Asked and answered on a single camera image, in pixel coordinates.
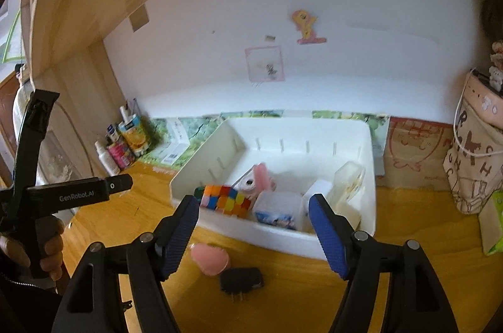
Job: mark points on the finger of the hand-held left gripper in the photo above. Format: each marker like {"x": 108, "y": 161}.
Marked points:
{"x": 120, "y": 185}
{"x": 26, "y": 160}

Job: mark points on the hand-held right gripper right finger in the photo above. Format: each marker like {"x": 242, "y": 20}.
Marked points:
{"x": 326, "y": 235}

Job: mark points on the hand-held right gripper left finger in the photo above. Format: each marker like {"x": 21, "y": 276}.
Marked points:
{"x": 179, "y": 238}

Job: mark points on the pink correction tape dispenser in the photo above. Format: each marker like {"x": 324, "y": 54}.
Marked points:
{"x": 210, "y": 258}

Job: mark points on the translucent white block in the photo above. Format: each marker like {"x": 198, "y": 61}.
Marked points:
{"x": 320, "y": 188}

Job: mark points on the white plastic bin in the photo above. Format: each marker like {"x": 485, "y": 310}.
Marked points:
{"x": 275, "y": 242}

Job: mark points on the translucent box with blue label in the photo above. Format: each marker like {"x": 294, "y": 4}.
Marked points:
{"x": 277, "y": 207}

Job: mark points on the colourful puzzle cube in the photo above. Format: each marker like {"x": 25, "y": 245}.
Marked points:
{"x": 224, "y": 199}

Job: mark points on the clear plastic box with stickers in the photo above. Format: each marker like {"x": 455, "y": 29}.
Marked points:
{"x": 349, "y": 178}

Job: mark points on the black power adapter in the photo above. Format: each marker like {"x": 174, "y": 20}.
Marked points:
{"x": 241, "y": 280}

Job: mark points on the pink roller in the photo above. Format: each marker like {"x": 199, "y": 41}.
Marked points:
{"x": 265, "y": 178}

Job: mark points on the person's left forearm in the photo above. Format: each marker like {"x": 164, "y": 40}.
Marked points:
{"x": 23, "y": 305}

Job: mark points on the person's left hand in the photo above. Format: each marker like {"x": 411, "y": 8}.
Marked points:
{"x": 55, "y": 250}

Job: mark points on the white spray bottle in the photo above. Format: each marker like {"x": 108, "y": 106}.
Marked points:
{"x": 108, "y": 160}

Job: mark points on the white lace curtain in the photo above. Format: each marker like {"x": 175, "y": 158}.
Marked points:
{"x": 55, "y": 160}

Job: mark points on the red can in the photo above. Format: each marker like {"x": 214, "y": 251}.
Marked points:
{"x": 122, "y": 154}

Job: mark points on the white box with barcode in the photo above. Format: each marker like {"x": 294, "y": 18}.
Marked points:
{"x": 175, "y": 142}

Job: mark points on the white tube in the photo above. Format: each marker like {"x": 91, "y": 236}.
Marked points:
{"x": 125, "y": 114}

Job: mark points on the brown cardboard with drawing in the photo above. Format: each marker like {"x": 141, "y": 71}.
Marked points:
{"x": 416, "y": 152}

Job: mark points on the beige canvas bag with letters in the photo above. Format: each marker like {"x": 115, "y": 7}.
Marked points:
{"x": 475, "y": 160}

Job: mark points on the green tissue pack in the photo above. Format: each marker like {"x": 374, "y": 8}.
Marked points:
{"x": 493, "y": 227}

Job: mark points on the clear tape piece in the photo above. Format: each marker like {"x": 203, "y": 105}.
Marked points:
{"x": 138, "y": 18}

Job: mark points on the pink square sticker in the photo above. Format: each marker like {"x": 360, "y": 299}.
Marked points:
{"x": 264, "y": 64}

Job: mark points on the yellow pony sticker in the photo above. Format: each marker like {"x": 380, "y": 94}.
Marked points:
{"x": 306, "y": 24}

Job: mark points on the pink round tin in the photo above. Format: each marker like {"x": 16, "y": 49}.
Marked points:
{"x": 485, "y": 85}

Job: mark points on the brown-haired doll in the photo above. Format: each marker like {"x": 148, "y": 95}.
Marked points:
{"x": 496, "y": 58}

